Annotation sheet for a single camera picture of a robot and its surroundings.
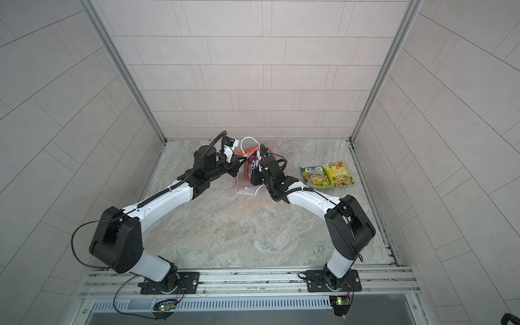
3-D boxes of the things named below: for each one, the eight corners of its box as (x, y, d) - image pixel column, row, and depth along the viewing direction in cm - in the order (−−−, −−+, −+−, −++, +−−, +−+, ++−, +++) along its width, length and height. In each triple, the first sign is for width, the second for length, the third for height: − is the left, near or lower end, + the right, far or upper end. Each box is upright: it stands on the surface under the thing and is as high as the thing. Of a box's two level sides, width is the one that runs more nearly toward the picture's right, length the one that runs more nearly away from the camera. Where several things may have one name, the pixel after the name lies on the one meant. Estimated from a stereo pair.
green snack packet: (303, 188, 99) (304, 183, 95) (300, 170, 106) (301, 165, 102) (328, 188, 99) (330, 184, 95) (324, 170, 106) (326, 165, 103)
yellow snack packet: (330, 188, 99) (332, 183, 95) (322, 168, 106) (323, 163, 103) (351, 185, 100) (354, 180, 97) (341, 165, 108) (344, 161, 104)
